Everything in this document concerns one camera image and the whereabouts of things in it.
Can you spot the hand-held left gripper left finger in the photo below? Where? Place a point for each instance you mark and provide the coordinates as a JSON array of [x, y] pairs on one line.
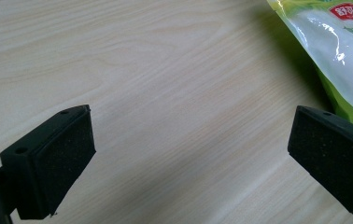
[[53, 161]]

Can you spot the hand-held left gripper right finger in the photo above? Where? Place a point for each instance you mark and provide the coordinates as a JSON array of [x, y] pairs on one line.
[[333, 152]]

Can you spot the green and white plastic bag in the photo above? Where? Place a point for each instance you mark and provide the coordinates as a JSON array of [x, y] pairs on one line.
[[333, 53]]

